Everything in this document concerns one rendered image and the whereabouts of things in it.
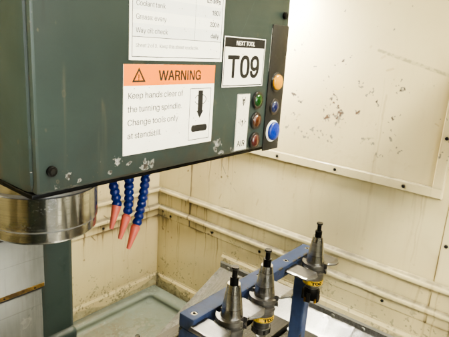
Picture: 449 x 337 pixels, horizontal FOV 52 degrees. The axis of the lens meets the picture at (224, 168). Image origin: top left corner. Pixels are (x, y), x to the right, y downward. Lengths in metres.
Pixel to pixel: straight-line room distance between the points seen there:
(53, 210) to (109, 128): 0.19
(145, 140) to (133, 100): 0.05
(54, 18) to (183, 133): 0.22
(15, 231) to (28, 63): 0.29
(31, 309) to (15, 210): 0.73
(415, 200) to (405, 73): 0.36
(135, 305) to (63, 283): 0.76
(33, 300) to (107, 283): 0.73
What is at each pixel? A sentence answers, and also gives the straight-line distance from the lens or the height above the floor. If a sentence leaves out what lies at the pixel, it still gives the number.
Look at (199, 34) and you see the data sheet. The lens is 0.61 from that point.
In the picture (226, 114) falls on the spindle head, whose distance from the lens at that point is 0.67.
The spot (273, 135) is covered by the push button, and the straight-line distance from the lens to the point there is 0.77.
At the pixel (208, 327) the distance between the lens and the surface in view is 0.91.
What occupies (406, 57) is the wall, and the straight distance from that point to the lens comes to 1.42.
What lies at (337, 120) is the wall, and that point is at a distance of 1.50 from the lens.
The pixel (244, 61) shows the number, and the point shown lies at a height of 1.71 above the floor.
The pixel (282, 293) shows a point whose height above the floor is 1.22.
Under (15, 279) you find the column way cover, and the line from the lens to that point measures 1.32.
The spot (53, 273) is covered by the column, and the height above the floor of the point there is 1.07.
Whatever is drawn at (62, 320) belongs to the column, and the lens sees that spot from 1.51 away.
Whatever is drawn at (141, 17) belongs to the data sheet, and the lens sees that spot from 0.55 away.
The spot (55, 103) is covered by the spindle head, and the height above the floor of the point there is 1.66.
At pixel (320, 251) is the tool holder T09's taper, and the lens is 1.16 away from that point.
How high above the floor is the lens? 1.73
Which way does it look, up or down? 15 degrees down
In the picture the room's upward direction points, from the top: 4 degrees clockwise
